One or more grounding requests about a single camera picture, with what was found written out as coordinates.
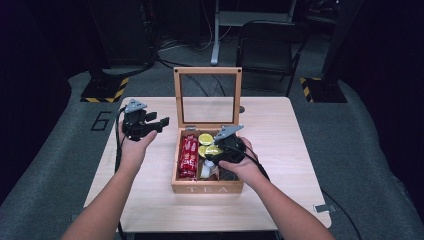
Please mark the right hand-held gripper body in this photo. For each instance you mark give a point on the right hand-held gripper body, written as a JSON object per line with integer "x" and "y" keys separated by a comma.
{"x": 233, "y": 148}

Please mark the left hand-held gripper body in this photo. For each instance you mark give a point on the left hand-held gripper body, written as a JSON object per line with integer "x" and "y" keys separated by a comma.
{"x": 135, "y": 125}

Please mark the wooden box with glass lid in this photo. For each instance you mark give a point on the wooden box with glass lid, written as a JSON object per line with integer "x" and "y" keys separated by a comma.
{"x": 180, "y": 188}

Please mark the person's right hand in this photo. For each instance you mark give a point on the person's right hand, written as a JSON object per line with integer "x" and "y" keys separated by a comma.
{"x": 248, "y": 170}

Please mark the person's left hand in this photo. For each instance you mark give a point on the person's left hand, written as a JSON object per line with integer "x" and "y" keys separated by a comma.
{"x": 133, "y": 153}

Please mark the small white packet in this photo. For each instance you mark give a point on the small white packet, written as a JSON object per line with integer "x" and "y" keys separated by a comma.
{"x": 208, "y": 168}

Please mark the pile of dark packets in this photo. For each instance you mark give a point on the pile of dark packets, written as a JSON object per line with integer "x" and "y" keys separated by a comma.
{"x": 228, "y": 175}

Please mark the dark round table grommet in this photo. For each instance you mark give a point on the dark round table grommet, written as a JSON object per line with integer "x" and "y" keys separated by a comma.
{"x": 242, "y": 109}

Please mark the black stand with striped base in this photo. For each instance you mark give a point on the black stand with striped base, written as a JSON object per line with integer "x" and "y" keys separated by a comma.
{"x": 325, "y": 90}
{"x": 103, "y": 90}

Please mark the black equipment cabinet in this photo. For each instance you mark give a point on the black equipment cabinet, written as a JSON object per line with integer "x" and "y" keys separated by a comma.
{"x": 123, "y": 30}

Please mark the black folding chair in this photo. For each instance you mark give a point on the black folding chair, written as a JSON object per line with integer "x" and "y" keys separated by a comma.
{"x": 266, "y": 50}

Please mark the grey tape strip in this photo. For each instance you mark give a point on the grey tape strip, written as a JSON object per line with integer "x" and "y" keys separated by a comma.
{"x": 325, "y": 208}
{"x": 74, "y": 218}

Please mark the white desk frame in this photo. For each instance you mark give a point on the white desk frame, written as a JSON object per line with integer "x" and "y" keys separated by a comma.
{"x": 215, "y": 40}

